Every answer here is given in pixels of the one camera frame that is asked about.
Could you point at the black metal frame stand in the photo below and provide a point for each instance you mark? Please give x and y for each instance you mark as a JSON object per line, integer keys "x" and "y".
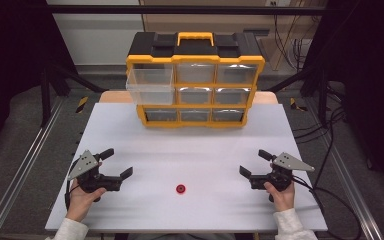
{"x": 45, "y": 96}
{"x": 322, "y": 96}

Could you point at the pulled-out clear plastic drawer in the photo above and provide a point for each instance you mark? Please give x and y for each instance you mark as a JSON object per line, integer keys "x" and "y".
{"x": 151, "y": 83}

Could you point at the aluminium floor rail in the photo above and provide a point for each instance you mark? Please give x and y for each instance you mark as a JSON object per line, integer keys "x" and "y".
{"x": 23, "y": 170}
{"x": 346, "y": 180}

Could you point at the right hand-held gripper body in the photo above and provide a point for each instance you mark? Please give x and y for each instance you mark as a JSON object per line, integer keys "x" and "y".
{"x": 281, "y": 173}

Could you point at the small red round wheel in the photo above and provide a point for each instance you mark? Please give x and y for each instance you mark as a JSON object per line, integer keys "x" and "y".
{"x": 180, "y": 189}

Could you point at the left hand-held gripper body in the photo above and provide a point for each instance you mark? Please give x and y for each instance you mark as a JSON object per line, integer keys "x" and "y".
{"x": 90, "y": 176}

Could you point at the set of closed clear drawers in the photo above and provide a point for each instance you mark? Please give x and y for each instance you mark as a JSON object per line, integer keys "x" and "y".
{"x": 195, "y": 73}

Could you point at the black curtain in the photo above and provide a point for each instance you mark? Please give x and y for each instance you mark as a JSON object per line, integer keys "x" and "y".
{"x": 370, "y": 66}
{"x": 10, "y": 60}

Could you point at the person's right hand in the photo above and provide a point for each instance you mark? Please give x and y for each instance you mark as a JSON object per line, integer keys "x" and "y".
{"x": 284, "y": 200}

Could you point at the person's left hand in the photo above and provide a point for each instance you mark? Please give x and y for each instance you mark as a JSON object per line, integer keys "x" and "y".
{"x": 80, "y": 203}

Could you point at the yellow black hazard tape strip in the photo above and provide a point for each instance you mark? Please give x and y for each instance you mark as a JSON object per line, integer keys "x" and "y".
{"x": 296, "y": 105}
{"x": 82, "y": 104}

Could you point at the white wall power outlet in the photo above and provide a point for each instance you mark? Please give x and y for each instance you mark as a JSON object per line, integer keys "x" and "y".
{"x": 272, "y": 3}

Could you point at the yellow black drawer organizer cabinet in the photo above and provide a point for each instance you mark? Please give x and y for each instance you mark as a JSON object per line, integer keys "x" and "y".
{"x": 193, "y": 46}

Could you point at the black horizontal frame bar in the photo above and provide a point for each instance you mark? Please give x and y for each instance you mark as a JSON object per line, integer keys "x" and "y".
{"x": 180, "y": 10}

